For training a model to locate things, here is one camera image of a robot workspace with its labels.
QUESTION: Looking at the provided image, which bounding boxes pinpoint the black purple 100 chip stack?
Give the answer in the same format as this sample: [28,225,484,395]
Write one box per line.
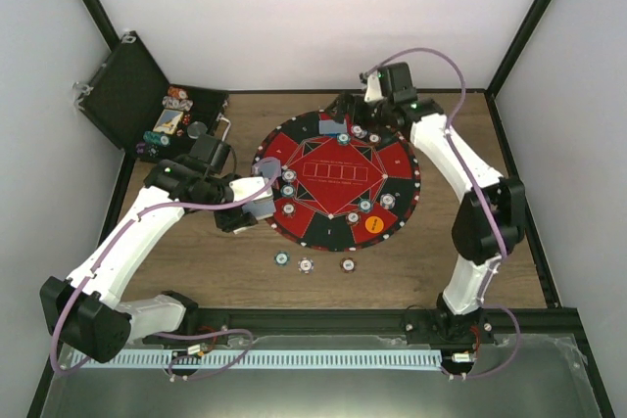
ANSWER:
[135,141,160,159]

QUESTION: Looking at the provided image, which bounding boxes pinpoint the card dealt seat four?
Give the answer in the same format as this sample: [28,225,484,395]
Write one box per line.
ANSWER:
[252,158,281,179]

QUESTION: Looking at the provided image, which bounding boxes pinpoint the red chips seat one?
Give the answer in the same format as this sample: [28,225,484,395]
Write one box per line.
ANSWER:
[346,211,361,225]

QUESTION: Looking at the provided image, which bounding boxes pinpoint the card dealt seat six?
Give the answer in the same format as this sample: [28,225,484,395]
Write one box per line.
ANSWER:
[318,119,347,136]

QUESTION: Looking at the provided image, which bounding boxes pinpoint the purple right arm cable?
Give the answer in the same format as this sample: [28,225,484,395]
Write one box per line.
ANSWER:
[362,48,521,380]

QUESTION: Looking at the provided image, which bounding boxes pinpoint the blue orange 10 chip row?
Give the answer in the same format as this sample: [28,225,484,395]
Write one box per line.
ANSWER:
[162,96,193,112]

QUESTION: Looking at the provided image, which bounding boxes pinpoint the blue playing card box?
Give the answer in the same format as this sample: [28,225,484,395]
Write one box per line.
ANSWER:
[153,109,184,135]

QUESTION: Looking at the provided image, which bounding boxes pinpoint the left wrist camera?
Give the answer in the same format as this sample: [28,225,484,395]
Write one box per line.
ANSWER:
[189,134,231,174]

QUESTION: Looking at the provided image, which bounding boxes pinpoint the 50 chips mat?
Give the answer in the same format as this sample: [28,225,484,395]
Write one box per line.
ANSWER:
[359,199,372,213]

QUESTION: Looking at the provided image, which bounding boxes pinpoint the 10 chips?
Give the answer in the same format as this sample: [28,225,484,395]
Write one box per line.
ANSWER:
[281,169,296,183]
[351,124,367,139]

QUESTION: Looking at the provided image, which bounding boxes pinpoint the light blue slotted strip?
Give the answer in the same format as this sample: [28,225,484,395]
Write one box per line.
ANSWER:
[83,349,442,371]

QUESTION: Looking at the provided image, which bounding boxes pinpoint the red chips seat two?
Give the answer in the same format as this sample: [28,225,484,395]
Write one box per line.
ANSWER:
[281,203,296,217]

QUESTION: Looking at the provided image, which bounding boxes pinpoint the blue orange 10 chip stack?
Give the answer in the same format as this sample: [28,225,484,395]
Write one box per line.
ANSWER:
[298,257,314,274]

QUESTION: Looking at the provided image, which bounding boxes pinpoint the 10 chips mat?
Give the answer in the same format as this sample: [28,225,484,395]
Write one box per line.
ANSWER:
[380,193,396,209]

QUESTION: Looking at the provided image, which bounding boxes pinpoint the red orange chip row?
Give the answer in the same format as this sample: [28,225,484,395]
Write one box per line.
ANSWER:
[168,86,188,100]

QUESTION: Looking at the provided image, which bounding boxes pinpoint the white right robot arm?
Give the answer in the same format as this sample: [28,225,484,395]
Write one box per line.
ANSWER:
[325,93,526,343]

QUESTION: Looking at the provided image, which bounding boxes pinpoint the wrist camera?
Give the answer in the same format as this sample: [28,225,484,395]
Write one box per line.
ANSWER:
[376,62,417,105]
[189,134,231,174]

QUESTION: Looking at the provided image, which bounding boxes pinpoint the chrome case handle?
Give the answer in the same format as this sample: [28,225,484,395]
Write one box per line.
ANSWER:
[216,114,232,141]

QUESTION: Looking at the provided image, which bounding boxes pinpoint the black poker chip case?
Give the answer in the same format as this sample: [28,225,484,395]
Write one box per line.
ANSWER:
[73,31,228,162]

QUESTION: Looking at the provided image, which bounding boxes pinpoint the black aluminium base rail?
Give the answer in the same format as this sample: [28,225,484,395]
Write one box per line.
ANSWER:
[58,307,582,347]

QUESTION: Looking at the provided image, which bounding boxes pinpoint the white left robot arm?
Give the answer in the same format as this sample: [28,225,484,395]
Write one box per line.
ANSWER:
[40,158,281,375]

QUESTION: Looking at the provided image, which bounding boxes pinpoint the blue green 50 chip stack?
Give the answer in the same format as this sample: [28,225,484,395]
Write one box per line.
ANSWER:
[274,252,290,266]

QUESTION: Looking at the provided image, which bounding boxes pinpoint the red brown chip stack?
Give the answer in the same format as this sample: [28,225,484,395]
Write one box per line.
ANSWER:
[340,257,356,273]

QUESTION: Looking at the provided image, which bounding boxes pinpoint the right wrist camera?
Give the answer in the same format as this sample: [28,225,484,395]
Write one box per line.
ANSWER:
[376,62,417,105]

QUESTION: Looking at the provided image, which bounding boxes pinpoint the clear acrylic dealer button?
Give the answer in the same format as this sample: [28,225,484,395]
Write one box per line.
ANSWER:
[187,121,208,139]

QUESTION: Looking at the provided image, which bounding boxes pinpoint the white card box tray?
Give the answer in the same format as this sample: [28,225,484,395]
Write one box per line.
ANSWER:
[233,225,255,235]

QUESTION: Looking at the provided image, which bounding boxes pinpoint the round red black poker mat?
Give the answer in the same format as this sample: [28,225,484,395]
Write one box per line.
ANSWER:
[254,111,421,252]

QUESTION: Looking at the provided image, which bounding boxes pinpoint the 50 chips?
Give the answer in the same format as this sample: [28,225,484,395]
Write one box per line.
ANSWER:
[280,184,296,198]
[337,133,351,146]

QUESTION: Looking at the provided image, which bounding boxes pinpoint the blue green 50 chip row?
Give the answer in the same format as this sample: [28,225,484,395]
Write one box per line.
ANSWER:
[143,131,170,147]

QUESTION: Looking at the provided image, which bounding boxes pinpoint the orange big blind button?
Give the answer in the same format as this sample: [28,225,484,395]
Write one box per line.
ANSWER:
[364,216,385,234]

